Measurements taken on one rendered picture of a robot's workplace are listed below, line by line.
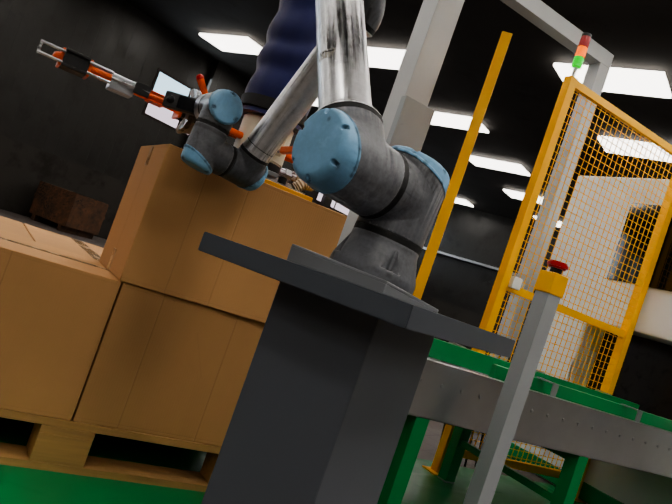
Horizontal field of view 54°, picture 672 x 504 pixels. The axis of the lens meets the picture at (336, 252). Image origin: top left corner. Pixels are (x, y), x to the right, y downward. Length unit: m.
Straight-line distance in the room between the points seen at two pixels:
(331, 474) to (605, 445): 1.85
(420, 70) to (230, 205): 1.96
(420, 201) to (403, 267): 0.14
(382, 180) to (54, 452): 1.21
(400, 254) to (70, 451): 1.12
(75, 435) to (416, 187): 1.18
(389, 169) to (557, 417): 1.65
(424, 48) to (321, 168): 2.55
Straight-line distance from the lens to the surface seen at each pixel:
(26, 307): 1.87
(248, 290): 1.98
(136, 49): 12.55
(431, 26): 3.74
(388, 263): 1.30
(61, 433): 1.98
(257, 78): 2.15
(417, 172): 1.33
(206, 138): 1.74
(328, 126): 1.23
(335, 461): 1.27
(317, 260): 1.29
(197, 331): 1.97
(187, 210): 1.90
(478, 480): 2.29
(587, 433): 2.86
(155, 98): 2.05
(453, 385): 2.30
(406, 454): 2.27
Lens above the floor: 0.75
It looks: 2 degrees up
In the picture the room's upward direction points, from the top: 19 degrees clockwise
